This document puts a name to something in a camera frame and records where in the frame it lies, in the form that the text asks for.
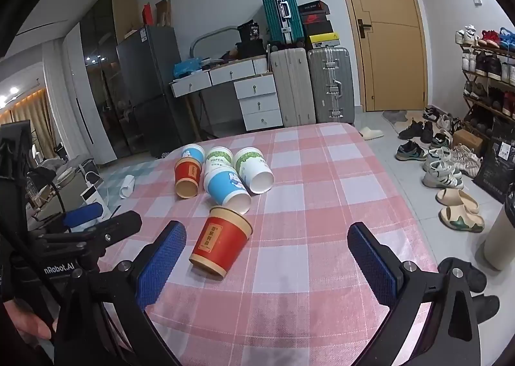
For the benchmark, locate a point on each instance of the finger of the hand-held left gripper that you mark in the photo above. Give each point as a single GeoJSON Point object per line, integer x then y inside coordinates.
{"type": "Point", "coordinates": [114, 229]}
{"type": "Point", "coordinates": [82, 216]}

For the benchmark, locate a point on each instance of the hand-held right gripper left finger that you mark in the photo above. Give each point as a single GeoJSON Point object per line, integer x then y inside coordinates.
{"type": "Point", "coordinates": [161, 265]}

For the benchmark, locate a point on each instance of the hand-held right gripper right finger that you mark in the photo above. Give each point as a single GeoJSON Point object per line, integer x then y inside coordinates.
{"type": "Point", "coordinates": [372, 265]}

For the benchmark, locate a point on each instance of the red paper cup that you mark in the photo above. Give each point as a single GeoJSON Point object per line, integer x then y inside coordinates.
{"type": "Point", "coordinates": [187, 175]}
{"type": "Point", "coordinates": [217, 245]}

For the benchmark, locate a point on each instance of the blue and white paper cup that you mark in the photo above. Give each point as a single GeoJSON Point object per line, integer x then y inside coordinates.
{"type": "Point", "coordinates": [194, 152]}
{"type": "Point", "coordinates": [223, 187]}

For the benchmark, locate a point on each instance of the green and white paper cup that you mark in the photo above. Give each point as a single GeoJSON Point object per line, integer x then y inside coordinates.
{"type": "Point", "coordinates": [251, 167]}
{"type": "Point", "coordinates": [219, 158]}

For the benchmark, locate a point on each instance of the person's left hand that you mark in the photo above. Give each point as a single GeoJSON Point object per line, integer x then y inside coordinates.
{"type": "Point", "coordinates": [32, 321]}

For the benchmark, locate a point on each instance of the small white device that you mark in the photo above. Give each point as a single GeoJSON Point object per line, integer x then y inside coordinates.
{"type": "Point", "coordinates": [91, 195]}

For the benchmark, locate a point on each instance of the white curled sheet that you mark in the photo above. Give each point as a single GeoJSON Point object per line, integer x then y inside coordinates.
{"type": "Point", "coordinates": [126, 187]}

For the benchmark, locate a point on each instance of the pink checked tablecloth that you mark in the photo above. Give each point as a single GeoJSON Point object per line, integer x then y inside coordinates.
{"type": "Point", "coordinates": [314, 197]}

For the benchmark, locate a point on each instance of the beige foam slipper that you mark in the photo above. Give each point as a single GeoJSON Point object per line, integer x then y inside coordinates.
{"type": "Point", "coordinates": [460, 221]}
{"type": "Point", "coordinates": [456, 199]}

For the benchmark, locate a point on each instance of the black slipper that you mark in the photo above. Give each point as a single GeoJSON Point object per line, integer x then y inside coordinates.
{"type": "Point", "coordinates": [485, 307]}
{"type": "Point", "coordinates": [474, 279]}

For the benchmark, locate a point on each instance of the beige curtain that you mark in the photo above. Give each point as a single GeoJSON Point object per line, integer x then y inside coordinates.
{"type": "Point", "coordinates": [32, 120]}

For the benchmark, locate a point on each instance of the white sheer curtain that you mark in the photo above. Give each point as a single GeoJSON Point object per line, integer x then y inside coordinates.
{"type": "Point", "coordinates": [60, 100]}

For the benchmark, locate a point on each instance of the cluster of assorted sneakers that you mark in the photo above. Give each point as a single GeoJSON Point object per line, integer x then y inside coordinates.
{"type": "Point", "coordinates": [438, 156]}

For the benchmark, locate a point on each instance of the dark glass cabinet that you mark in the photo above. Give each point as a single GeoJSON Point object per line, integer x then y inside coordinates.
{"type": "Point", "coordinates": [100, 88]}

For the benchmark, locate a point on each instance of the white waste bin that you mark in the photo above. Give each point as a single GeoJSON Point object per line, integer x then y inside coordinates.
{"type": "Point", "coordinates": [501, 237]}

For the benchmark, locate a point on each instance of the white slipper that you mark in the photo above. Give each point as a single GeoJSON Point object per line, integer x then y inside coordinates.
{"type": "Point", "coordinates": [371, 133]}

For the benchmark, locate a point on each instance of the grey refrigerator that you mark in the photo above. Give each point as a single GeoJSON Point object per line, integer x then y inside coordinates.
{"type": "Point", "coordinates": [149, 88]}

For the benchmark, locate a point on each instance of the grey door mat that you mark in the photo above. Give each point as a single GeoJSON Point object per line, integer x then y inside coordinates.
{"type": "Point", "coordinates": [396, 115]}

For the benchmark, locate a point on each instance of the small cardboard box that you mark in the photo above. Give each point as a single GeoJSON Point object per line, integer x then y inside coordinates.
{"type": "Point", "coordinates": [466, 141]}

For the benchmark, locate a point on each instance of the black printed bag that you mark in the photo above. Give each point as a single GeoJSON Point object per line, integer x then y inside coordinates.
{"type": "Point", "coordinates": [497, 165]}

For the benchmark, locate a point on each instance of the blue plastic bag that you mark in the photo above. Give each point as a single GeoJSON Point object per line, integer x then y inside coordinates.
{"type": "Point", "coordinates": [187, 68]}

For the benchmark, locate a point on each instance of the silver hard suitcase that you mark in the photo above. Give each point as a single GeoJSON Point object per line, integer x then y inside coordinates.
{"type": "Point", "coordinates": [330, 84]}

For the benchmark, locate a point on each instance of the white drawer cabinet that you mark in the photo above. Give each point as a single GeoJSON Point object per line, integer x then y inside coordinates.
{"type": "Point", "coordinates": [257, 102]}

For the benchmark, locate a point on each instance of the white desk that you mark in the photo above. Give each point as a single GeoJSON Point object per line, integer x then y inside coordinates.
{"type": "Point", "coordinates": [225, 73]}

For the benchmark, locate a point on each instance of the white hard suitcase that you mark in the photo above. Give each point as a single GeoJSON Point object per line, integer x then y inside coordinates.
{"type": "Point", "coordinates": [291, 88]}

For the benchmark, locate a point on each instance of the wooden door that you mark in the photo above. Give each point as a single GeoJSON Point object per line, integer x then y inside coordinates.
{"type": "Point", "coordinates": [386, 60]}

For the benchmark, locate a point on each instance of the red paper bag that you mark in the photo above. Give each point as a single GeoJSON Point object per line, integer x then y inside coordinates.
{"type": "Point", "coordinates": [149, 15]}

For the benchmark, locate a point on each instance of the grey arched tube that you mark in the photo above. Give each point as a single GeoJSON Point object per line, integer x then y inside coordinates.
{"type": "Point", "coordinates": [209, 34]}

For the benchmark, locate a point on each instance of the brown paper bag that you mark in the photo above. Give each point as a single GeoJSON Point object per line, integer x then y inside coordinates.
{"type": "Point", "coordinates": [163, 12]}

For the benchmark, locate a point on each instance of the wooden shoe rack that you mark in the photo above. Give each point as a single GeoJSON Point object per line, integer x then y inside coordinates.
{"type": "Point", "coordinates": [483, 72]}

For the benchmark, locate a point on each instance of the black and yellow shoe box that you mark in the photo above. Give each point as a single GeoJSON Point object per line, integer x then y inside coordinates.
{"type": "Point", "coordinates": [322, 41]}

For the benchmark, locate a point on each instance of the rows of stored shoes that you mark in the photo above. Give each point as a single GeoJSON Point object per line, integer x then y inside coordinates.
{"type": "Point", "coordinates": [489, 64]}

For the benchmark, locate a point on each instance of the black carton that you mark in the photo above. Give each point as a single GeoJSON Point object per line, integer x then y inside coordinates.
{"type": "Point", "coordinates": [248, 32]}

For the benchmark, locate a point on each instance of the red and black shoe box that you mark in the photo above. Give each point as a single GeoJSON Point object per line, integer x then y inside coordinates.
{"type": "Point", "coordinates": [316, 20]}

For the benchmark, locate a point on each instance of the teal hard suitcase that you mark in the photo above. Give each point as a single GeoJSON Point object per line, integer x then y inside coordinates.
{"type": "Point", "coordinates": [277, 12]}

